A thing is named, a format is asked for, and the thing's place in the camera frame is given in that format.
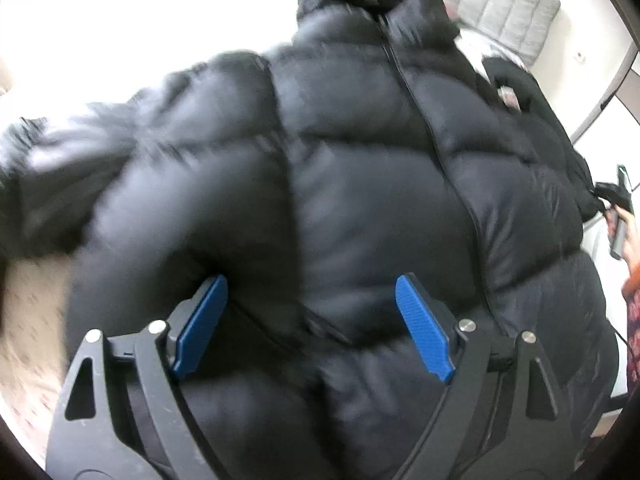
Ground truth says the bed with floral sheet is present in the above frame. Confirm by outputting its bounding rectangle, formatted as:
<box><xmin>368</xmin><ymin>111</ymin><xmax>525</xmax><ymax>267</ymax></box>
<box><xmin>0</xmin><ymin>0</ymin><xmax>621</xmax><ymax>441</ymax></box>

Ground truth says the grey padded headboard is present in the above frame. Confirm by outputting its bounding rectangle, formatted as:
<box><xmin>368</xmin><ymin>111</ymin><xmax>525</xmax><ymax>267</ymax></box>
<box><xmin>415</xmin><ymin>0</ymin><xmax>561</xmax><ymax>68</ymax></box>

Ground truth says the black puffer jacket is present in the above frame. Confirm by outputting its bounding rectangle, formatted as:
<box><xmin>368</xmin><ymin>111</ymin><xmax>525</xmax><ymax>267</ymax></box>
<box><xmin>0</xmin><ymin>0</ymin><xmax>621</xmax><ymax>480</ymax></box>

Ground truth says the black garment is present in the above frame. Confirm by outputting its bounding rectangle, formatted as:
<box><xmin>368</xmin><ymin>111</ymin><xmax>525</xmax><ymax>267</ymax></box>
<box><xmin>482</xmin><ymin>57</ymin><xmax>606</xmax><ymax>221</ymax></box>

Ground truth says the person's right hand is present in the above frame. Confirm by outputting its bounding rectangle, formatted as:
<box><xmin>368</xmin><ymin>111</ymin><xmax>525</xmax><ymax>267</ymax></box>
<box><xmin>606</xmin><ymin>207</ymin><xmax>640</xmax><ymax>267</ymax></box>

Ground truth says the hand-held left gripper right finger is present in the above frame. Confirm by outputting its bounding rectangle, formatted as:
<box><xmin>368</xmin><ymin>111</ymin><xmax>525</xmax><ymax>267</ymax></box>
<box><xmin>395</xmin><ymin>272</ymin><xmax>576</xmax><ymax>480</ymax></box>

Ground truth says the person's red patterned clothing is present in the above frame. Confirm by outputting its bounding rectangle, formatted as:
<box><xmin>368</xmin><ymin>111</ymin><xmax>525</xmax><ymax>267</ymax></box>
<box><xmin>621</xmin><ymin>265</ymin><xmax>640</xmax><ymax>403</ymax></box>

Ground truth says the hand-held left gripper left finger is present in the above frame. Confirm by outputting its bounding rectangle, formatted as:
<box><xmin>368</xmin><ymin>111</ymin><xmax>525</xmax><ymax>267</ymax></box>
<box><xmin>46</xmin><ymin>274</ymin><xmax>231</xmax><ymax>480</ymax></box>

